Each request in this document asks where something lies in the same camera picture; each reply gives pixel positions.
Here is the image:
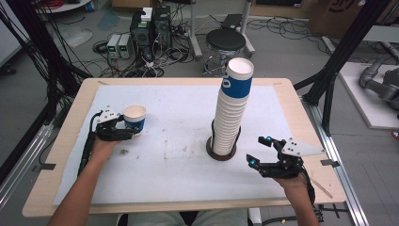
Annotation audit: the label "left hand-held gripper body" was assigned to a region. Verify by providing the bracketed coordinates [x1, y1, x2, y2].
[94, 105, 136, 142]

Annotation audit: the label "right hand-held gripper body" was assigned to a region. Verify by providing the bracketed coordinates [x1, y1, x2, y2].
[259, 137, 327, 180]

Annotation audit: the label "blue white paper cup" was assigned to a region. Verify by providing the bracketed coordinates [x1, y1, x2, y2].
[122, 104, 148, 137]

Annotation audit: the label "dark round cup holder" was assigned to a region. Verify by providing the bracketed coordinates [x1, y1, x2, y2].
[205, 119, 243, 162]

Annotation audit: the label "stack of paper cups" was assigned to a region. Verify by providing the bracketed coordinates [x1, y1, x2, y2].
[212, 56, 255, 156]

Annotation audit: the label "person's left hand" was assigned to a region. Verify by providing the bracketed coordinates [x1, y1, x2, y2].
[90, 137, 122, 165]

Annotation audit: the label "person's right hand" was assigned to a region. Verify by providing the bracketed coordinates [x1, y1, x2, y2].
[272, 173, 311, 198]

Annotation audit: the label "black tape piece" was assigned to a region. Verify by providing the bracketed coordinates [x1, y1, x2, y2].
[320, 159, 341, 169]
[31, 163, 57, 173]

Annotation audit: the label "thin wooden stick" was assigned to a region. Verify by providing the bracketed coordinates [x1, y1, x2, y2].
[310, 178, 334, 200]

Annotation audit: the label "white table mat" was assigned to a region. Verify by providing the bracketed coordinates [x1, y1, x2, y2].
[52, 84, 305, 206]

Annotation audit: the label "grey power supply unit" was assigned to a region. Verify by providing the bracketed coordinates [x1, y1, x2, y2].
[106, 34, 121, 59]
[118, 33, 135, 59]

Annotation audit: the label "person's light trousers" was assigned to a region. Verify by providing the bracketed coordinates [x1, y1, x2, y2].
[125, 209, 248, 226]

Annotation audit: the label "black computer tower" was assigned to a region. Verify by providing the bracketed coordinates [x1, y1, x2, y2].
[152, 5, 173, 50]
[129, 10, 155, 58]

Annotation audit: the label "white floor platform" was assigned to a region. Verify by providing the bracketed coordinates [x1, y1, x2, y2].
[338, 61, 399, 130]

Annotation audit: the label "black round stool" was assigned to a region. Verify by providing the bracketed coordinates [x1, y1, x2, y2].
[202, 27, 247, 77]

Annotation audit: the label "grey metal table leg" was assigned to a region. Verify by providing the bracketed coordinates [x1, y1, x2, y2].
[238, 0, 257, 55]
[187, 0, 203, 61]

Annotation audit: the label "black flat floor box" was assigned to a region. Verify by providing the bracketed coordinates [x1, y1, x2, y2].
[220, 13, 245, 30]

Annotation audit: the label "cardboard box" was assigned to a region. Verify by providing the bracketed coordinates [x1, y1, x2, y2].
[309, 0, 390, 40]

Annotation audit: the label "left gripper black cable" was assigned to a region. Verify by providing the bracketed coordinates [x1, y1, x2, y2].
[76, 110, 104, 179]

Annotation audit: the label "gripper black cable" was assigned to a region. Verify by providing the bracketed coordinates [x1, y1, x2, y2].
[76, 110, 104, 179]
[300, 165, 318, 209]

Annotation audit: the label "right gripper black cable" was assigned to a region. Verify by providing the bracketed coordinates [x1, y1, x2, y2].
[300, 165, 318, 209]

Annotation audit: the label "aluminium rail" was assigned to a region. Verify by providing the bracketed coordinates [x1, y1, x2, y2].
[0, 123, 55, 211]
[300, 97, 371, 226]

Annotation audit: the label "tangle of floor cables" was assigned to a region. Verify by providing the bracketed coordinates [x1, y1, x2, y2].
[92, 34, 196, 79]

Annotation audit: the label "black frame post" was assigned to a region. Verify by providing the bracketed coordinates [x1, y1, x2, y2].
[294, 0, 393, 137]
[0, 0, 92, 123]

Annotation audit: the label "black floor cables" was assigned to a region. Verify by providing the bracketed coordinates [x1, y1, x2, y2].
[247, 15, 330, 49]

